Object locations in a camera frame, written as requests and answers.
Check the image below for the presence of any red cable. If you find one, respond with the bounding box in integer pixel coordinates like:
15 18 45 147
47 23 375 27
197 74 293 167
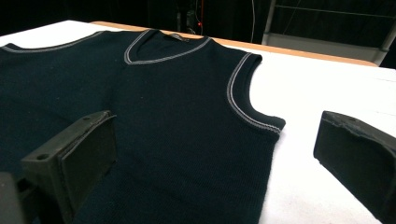
197 0 205 35

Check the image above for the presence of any navy knit vest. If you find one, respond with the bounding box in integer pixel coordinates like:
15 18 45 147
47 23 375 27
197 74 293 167
0 28 287 224

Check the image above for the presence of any grey metal rack frame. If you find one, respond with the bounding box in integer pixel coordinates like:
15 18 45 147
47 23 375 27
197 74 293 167
261 0 396 66

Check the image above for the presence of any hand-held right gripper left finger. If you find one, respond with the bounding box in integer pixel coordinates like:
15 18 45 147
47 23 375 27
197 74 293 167
21 110 118 224

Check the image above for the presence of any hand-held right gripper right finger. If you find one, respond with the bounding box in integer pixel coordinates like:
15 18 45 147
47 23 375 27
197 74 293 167
313 110 396 224

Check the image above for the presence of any white cable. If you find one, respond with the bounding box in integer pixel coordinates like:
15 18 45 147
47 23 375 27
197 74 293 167
250 0 256 44

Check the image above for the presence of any dark stand with equipment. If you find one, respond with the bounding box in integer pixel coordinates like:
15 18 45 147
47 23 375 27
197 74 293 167
176 8 201 34

